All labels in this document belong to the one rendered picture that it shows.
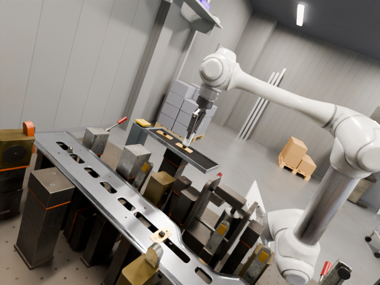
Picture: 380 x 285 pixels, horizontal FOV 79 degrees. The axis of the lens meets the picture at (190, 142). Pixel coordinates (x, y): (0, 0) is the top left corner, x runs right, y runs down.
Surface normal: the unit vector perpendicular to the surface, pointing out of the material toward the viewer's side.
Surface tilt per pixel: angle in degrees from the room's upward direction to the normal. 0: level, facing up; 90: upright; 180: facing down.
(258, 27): 90
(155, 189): 90
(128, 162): 90
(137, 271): 0
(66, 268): 0
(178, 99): 90
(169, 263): 0
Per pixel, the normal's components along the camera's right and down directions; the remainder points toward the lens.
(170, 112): -0.41, 0.14
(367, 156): -0.20, 0.36
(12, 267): 0.40, -0.86
